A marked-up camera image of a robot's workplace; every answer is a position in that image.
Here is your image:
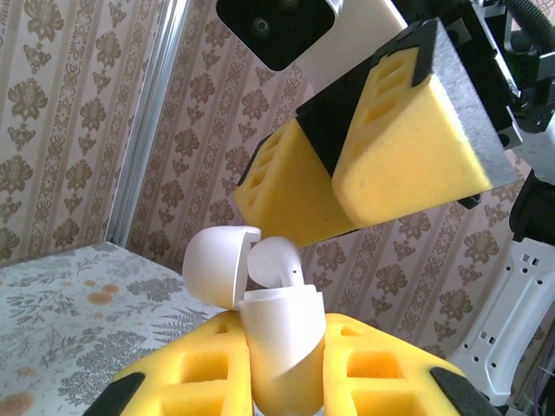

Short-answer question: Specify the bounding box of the white wireless earbud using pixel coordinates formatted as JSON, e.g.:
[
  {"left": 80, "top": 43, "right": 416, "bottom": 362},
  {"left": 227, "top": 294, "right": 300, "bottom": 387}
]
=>
[{"left": 245, "top": 235, "right": 304, "bottom": 290}]

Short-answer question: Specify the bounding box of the aluminium corner post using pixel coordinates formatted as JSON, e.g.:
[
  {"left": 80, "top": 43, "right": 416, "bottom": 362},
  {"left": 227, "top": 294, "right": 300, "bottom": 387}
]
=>
[{"left": 106, "top": 0, "right": 192, "bottom": 248}]

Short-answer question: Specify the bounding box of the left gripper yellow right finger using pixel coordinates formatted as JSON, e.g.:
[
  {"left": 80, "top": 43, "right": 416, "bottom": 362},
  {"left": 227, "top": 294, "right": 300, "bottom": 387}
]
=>
[{"left": 322, "top": 312, "right": 506, "bottom": 416}]

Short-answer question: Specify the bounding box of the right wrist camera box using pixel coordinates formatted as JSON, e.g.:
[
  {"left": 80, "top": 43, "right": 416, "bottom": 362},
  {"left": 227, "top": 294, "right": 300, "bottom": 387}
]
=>
[{"left": 215, "top": 0, "right": 411, "bottom": 88}]

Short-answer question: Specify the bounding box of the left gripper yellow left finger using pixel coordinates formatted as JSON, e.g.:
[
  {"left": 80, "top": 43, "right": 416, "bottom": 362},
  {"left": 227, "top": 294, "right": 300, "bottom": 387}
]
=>
[{"left": 88, "top": 311, "right": 256, "bottom": 416}]

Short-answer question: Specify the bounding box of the white earbud charging case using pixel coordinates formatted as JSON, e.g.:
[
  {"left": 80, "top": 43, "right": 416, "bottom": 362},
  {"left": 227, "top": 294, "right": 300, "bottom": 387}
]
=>
[{"left": 181, "top": 224, "right": 327, "bottom": 416}]

